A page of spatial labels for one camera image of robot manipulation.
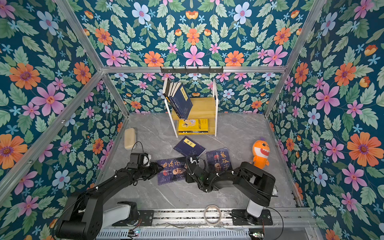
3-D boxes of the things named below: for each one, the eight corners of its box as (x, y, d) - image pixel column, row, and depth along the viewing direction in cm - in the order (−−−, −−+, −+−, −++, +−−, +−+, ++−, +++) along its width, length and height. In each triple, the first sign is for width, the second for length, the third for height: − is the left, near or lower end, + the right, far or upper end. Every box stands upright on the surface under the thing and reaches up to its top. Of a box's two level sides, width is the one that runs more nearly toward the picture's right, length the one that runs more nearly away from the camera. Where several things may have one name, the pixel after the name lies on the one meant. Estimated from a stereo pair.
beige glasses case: (126, 151, 101) (124, 148, 97) (126, 131, 111) (124, 128, 108) (136, 148, 102) (134, 145, 99) (135, 129, 113) (133, 126, 109)
